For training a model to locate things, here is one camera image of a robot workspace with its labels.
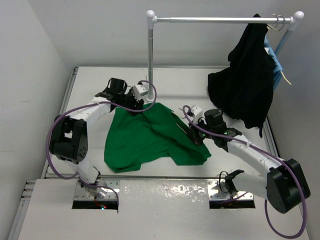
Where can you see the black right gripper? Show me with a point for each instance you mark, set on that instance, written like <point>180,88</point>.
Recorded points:
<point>192,134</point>

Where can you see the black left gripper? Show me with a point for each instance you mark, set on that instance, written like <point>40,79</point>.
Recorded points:
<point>135,104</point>

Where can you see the green t-shirt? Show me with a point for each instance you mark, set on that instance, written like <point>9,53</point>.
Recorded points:
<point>133,140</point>

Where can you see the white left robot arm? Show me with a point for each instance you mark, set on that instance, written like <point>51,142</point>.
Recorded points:
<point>68,137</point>

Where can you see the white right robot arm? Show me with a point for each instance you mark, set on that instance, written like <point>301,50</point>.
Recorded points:
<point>281,182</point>

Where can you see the black hanging t-shirt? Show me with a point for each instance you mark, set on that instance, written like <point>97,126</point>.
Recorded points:
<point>244,90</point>

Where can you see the light blue hanging shirt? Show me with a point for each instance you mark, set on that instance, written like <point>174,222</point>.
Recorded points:
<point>277,68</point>

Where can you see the silver clothes rack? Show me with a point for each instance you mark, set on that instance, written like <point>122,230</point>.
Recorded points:
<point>152,19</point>

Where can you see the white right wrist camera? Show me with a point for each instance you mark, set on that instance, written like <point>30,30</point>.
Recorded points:
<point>197,114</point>

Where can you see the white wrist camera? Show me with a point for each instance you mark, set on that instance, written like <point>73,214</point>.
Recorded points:
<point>140,91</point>
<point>197,114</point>

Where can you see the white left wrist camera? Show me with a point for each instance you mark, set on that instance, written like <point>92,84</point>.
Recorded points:
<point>140,91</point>

